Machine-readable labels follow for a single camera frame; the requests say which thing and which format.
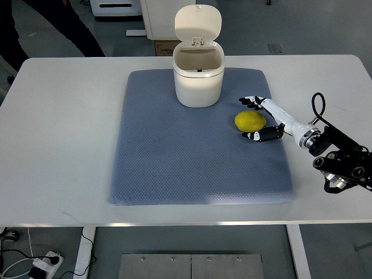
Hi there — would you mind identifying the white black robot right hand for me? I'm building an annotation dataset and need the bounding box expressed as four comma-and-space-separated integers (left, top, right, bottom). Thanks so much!
239, 96, 321, 148

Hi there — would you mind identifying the yellow lemon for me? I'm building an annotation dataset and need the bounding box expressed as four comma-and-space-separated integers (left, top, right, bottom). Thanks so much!
234, 110, 266, 133

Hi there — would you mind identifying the white trash can with lid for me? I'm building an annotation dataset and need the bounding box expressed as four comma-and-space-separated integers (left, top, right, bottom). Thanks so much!
173, 4, 225, 108

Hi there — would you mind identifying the grey floor plate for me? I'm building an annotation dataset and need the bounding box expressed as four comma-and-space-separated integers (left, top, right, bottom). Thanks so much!
268, 44, 285, 53

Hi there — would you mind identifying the white table leg right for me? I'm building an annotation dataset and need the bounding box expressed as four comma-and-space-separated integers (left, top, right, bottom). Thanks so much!
286, 224, 312, 279

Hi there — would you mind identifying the white table leg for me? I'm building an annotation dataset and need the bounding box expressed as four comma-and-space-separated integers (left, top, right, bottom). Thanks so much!
286, 224, 312, 279
73, 226, 96, 279

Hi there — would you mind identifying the blue textured mat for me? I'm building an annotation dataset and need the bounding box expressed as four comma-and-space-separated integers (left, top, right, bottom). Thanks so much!
109, 68, 296, 206

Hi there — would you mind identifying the cardboard box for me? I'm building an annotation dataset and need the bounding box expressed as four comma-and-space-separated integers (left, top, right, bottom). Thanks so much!
154, 40, 181, 56

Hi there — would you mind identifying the white cabinet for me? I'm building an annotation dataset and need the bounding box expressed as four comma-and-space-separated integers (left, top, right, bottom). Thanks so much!
126, 0, 196, 41

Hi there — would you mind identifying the white appliance with slot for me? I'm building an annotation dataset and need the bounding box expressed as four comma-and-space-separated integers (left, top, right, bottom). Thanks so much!
90, 0, 142, 17

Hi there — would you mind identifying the white table leg left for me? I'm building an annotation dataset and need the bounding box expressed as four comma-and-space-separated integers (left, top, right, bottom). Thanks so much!
73, 226, 96, 279

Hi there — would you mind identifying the person in dark trousers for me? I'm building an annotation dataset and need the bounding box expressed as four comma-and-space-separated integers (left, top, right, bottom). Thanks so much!
1, 1, 105, 71

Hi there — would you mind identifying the white power strip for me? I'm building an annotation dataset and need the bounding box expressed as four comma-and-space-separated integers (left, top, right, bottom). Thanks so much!
33, 251, 64, 278

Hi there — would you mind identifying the caster wheel bottom left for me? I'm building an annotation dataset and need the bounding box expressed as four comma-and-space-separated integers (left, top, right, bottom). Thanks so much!
0, 227, 19, 242

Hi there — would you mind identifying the black cable on floor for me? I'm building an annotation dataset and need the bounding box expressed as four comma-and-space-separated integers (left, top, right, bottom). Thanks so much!
0, 227, 96, 279

